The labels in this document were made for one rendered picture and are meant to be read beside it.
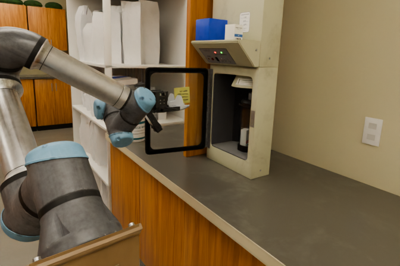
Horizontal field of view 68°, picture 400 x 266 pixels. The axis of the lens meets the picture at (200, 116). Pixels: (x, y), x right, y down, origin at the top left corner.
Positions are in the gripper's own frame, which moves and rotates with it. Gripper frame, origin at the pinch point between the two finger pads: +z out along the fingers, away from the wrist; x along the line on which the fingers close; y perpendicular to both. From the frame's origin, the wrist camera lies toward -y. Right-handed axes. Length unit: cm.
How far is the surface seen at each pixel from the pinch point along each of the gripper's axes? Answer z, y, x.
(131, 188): -7, -53, 47
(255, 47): 20.3, 23.7, -19.6
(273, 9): 29, 38, -20
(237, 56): 16.9, 20.3, -13.4
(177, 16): 62, 53, 118
